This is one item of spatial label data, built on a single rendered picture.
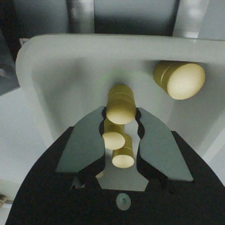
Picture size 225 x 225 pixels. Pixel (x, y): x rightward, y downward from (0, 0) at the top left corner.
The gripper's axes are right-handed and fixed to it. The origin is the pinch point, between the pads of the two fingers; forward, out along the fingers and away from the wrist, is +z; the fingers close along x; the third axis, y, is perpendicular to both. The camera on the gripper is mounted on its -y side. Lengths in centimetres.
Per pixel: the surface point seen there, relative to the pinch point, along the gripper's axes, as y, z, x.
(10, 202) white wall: 336, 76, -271
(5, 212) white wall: 338, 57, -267
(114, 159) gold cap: 8.1, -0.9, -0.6
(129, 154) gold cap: 7.2, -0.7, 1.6
